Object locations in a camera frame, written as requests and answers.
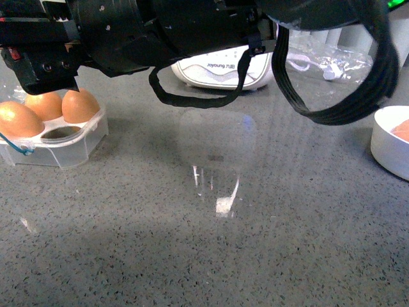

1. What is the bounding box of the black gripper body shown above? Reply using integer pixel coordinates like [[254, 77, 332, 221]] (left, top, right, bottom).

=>
[[1, 1, 96, 95]]

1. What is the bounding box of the brown egg back left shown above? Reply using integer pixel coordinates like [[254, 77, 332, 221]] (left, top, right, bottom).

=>
[[25, 92, 63, 122]]

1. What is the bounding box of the brown egg back right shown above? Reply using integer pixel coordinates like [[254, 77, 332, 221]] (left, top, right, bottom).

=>
[[62, 88, 100, 123]]

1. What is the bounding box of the brown egg front left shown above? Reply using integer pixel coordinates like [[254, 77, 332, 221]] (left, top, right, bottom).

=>
[[1, 101, 45, 138]]

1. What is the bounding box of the clear plastic egg box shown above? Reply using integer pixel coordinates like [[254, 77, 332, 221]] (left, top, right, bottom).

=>
[[1, 102, 109, 169]]

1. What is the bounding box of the brown egg in bowl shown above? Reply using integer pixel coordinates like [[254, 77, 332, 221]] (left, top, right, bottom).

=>
[[391, 120, 409, 142]]

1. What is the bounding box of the blue rubber band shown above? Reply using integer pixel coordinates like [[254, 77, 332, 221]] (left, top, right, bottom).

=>
[[0, 133, 34, 156]]

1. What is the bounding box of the white Joyoung cooker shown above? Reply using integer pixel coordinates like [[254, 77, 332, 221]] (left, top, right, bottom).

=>
[[171, 46, 274, 91]]

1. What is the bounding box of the clear plastic bag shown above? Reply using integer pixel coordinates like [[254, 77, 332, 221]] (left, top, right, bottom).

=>
[[286, 31, 373, 84]]

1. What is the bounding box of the white bowl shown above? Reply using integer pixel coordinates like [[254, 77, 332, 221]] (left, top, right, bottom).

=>
[[371, 106, 408, 180]]

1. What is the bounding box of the thin black cable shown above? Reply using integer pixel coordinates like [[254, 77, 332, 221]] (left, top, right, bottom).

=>
[[148, 35, 266, 108]]

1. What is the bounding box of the white power cord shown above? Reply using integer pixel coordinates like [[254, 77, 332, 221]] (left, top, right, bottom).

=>
[[286, 52, 339, 81]]

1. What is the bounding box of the black ribbed cable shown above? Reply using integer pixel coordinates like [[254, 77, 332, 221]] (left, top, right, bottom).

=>
[[271, 0, 400, 125]]

